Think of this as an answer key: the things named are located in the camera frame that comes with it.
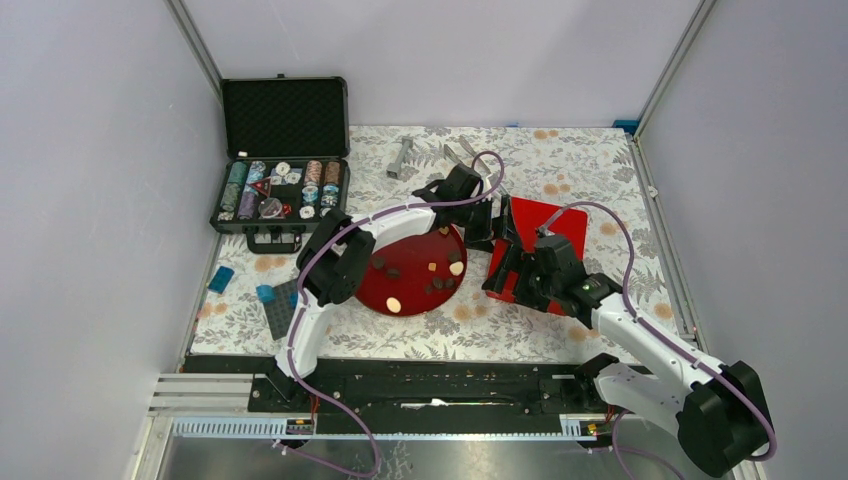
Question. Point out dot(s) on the small blue lego brick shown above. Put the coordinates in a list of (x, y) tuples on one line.
[(265, 293)]

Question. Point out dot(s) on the red square box lid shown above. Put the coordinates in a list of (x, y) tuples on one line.
[(535, 220)]

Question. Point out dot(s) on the white round chocolate right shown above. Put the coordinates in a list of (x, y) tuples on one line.
[(456, 268)]

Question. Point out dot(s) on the blue fifty poker chip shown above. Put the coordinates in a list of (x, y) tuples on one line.
[(310, 193)]

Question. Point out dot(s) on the white oval chocolate bottom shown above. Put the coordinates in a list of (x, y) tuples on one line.
[(393, 305)]

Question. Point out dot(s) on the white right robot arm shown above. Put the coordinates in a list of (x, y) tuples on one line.
[(717, 412)]

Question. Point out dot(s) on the round red plate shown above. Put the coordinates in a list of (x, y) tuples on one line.
[(416, 273)]

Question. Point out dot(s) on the black poker chip case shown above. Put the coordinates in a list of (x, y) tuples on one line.
[(288, 119)]

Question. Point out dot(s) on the grey lego baseplate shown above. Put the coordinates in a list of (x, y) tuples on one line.
[(279, 314)]

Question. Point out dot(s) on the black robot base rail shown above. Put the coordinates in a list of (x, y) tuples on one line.
[(417, 397)]

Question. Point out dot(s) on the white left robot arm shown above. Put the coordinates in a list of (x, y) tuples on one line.
[(333, 264)]

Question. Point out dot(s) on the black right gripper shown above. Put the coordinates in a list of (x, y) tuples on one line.
[(510, 263)]

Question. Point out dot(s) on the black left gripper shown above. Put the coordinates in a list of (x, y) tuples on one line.
[(480, 238)]

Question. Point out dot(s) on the floral table cloth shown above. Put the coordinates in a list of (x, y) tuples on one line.
[(556, 166)]

